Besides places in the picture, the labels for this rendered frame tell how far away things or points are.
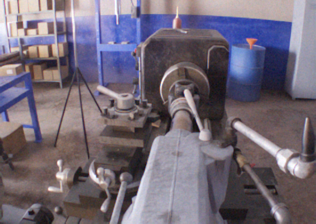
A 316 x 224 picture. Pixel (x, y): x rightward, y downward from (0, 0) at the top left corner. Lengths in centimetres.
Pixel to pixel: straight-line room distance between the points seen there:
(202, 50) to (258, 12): 350
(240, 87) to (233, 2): 153
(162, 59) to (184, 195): 106
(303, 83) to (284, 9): 138
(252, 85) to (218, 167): 369
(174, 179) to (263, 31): 451
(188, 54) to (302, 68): 347
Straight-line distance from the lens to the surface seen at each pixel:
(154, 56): 149
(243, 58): 419
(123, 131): 95
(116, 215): 62
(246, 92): 433
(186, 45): 146
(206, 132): 71
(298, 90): 484
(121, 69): 507
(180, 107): 100
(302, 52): 468
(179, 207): 50
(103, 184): 80
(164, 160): 62
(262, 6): 491
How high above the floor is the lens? 151
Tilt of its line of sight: 22 degrees down
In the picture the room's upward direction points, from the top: straight up
